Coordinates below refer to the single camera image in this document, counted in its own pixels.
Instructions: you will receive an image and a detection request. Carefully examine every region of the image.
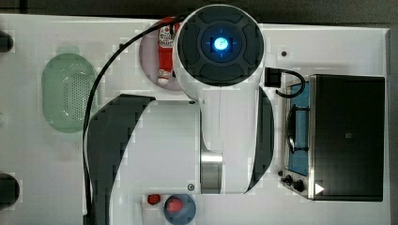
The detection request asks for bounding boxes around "green perforated colander basket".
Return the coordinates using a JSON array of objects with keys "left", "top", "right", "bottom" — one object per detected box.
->
[{"left": 41, "top": 53, "right": 97, "bottom": 133}]

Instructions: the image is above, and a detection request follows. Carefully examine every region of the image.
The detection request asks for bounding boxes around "grey round plate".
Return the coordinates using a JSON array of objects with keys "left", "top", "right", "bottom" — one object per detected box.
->
[{"left": 139, "top": 18, "right": 182, "bottom": 91}]

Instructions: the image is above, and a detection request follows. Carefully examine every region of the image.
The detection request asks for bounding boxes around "steel toaster oven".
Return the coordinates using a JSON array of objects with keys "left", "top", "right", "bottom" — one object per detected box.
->
[{"left": 279, "top": 74, "right": 386, "bottom": 202}]

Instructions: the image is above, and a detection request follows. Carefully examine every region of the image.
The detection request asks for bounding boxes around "red emergency stop button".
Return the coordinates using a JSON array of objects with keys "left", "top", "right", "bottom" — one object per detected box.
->
[{"left": 147, "top": 194, "right": 161, "bottom": 205}]

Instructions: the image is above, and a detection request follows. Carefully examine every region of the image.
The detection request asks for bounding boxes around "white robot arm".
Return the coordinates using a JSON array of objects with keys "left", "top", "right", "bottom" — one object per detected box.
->
[{"left": 84, "top": 5, "right": 274, "bottom": 225}]

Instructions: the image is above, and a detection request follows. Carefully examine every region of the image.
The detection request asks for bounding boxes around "red ketchup bottle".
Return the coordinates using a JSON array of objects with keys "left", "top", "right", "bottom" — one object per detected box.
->
[{"left": 157, "top": 17, "right": 179, "bottom": 85}]

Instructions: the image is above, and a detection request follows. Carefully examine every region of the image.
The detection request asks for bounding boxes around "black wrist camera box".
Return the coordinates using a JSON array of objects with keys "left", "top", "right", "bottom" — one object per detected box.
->
[{"left": 264, "top": 67, "right": 306, "bottom": 98}]

